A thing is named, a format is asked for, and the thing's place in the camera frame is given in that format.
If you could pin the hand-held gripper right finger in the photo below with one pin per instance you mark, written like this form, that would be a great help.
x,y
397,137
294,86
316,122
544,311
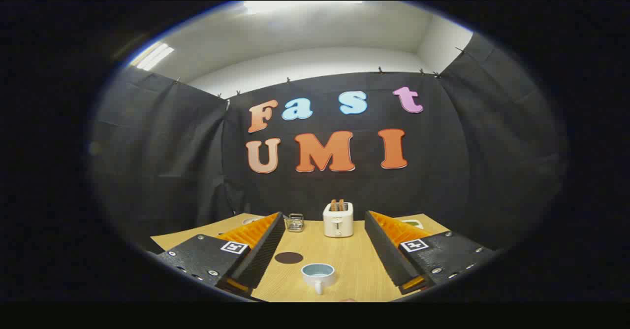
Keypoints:
x,y
386,252

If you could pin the white divided dish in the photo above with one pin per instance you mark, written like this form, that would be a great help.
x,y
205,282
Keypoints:
x,y
413,223

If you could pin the wooden table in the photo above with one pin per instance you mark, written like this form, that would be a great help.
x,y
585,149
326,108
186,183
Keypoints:
x,y
315,247

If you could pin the white toaster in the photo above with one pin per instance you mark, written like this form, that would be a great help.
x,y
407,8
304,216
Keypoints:
x,y
338,223

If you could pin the dark brown round coaster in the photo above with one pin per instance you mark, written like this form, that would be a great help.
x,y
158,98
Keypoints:
x,y
289,257

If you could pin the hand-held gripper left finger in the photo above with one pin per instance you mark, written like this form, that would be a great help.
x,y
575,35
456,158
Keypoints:
x,y
266,250

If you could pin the black backdrop cloth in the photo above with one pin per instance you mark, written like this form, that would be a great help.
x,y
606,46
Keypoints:
x,y
187,161

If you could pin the ceiling light panel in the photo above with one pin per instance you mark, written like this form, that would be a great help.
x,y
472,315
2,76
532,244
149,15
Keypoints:
x,y
152,56

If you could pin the brown toast slice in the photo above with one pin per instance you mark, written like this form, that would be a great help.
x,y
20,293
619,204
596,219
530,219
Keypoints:
x,y
341,205
333,205

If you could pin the white round plate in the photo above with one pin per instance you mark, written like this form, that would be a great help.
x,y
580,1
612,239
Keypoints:
x,y
252,219

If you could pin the white cup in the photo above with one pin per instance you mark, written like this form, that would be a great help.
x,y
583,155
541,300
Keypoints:
x,y
326,277

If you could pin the long ceiling light strip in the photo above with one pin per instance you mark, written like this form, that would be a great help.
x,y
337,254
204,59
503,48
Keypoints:
x,y
295,6

